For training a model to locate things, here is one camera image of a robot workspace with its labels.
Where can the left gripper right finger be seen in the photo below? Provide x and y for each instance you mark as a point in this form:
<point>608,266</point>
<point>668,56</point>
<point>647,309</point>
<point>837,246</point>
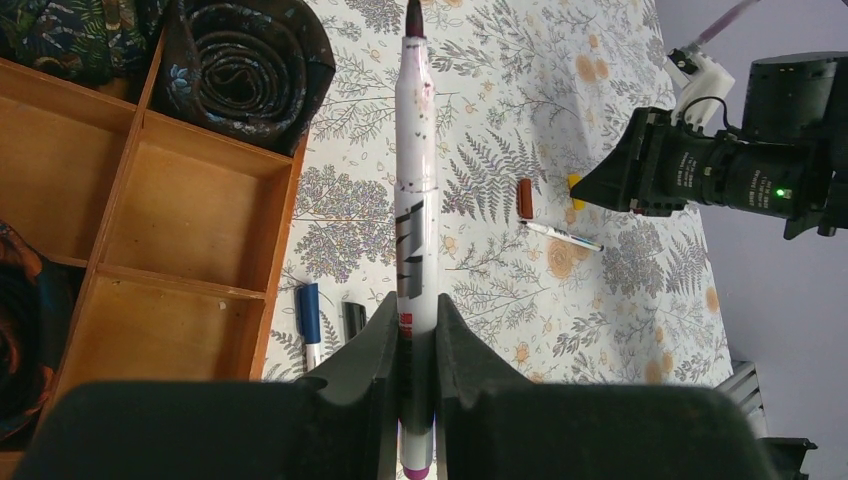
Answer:
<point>494,423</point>

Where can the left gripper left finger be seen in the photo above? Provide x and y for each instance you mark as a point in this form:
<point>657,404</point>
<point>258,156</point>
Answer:
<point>336,422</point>

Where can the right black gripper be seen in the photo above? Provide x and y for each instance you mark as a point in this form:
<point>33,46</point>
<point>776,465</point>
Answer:
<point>788,159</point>

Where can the blue pen cap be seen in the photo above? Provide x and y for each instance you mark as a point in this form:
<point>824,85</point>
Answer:
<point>308,313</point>

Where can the white marker blue end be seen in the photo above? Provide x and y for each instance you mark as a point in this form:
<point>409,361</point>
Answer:
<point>313,355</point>

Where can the red-brown pen cap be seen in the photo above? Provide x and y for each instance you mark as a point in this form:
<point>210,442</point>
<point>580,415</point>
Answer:
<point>525,199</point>

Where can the white marker red tip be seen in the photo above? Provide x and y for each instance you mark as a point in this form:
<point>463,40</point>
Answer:
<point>562,235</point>

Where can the floral table mat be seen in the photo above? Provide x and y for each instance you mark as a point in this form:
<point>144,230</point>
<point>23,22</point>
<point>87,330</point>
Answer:
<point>525,89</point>

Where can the orange wooden divided tray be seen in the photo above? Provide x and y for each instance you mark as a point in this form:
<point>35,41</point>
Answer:
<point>162,241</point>

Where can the rolled tie black orange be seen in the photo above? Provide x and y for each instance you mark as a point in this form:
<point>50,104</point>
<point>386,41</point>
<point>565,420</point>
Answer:
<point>38,298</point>

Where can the rolled dark tie back right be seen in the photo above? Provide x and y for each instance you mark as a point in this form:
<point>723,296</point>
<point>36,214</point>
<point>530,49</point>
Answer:
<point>255,71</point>

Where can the rolled dark tie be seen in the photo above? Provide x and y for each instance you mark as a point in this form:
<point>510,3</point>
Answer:
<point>85,41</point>
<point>255,71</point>

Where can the rolled dark tie back left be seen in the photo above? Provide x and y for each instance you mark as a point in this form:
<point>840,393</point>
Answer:
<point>85,41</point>

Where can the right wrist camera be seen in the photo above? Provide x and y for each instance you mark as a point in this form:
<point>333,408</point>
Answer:
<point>702,82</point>

